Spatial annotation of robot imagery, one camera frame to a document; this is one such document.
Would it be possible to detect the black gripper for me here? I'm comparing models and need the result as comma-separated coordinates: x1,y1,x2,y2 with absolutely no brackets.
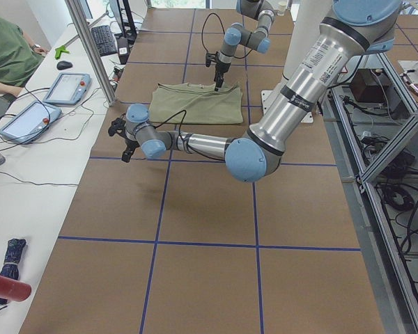
205,51,230,92
108,117,138,163

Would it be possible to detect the sage green long-sleeve shirt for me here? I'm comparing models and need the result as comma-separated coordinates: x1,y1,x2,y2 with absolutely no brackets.
149,83,243,125

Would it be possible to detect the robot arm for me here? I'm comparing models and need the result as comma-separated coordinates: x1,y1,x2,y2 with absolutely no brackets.
206,0,275,91
108,1,401,182

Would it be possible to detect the upper teach pendant tablet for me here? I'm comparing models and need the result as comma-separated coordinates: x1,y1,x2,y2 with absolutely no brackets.
42,72,91,106

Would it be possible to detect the teach pendant tablet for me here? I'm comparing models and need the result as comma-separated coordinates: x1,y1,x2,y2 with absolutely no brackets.
0,101,62,144
42,72,91,106

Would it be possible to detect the white paper cup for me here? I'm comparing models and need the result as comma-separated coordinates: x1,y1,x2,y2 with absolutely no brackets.
277,1,288,16

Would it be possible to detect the lower teach pendant tablet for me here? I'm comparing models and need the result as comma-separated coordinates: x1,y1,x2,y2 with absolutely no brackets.
0,101,62,144

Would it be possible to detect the black keyboard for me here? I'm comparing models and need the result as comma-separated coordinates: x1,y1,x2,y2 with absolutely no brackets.
91,25,118,56

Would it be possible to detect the black computer mouse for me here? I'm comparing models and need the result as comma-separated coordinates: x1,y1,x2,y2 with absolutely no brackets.
56,61,73,70

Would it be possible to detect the green plastic clamp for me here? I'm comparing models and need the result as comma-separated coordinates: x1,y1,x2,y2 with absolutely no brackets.
54,45,70,59

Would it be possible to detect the folded dark blue umbrella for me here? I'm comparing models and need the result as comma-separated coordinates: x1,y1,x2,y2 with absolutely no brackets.
0,239,26,305

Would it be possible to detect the seated person in green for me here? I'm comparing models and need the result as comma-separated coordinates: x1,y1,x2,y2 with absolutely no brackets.
0,17,49,97

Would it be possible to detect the red water bottle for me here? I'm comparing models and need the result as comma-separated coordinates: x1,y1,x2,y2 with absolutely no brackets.
0,275,32,302

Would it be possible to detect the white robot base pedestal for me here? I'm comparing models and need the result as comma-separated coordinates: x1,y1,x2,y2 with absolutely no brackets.
264,0,332,121

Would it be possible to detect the aluminium frame post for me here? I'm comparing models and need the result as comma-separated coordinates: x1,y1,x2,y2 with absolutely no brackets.
65,0,116,106

